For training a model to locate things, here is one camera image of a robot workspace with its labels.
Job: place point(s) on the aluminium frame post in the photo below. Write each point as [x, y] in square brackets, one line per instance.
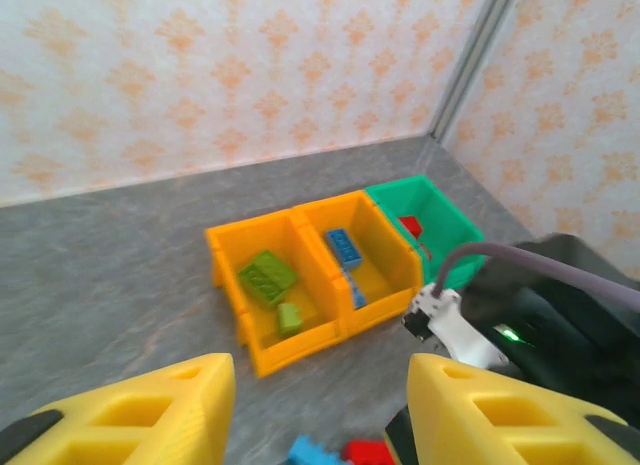
[475, 60]

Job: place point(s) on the small lime green lego brick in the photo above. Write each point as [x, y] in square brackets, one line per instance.
[290, 319]

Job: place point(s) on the green plastic bin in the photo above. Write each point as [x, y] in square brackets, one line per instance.
[440, 210]

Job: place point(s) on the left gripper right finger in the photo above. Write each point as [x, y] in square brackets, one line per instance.
[500, 425]

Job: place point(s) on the blue lego brick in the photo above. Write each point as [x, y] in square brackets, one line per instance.
[357, 291]
[344, 246]
[310, 452]

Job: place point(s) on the red lego brick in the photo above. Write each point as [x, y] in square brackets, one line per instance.
[370, 453]
[411, 226]

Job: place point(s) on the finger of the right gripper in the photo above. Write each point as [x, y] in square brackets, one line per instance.
[397, 435]

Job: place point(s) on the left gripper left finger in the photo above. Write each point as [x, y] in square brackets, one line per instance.
[150, 425]

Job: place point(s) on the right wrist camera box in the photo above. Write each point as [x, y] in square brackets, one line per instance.
[460, 330]

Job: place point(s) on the orange plastic bin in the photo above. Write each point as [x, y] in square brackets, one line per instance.
[380, 255]
[240, 235]

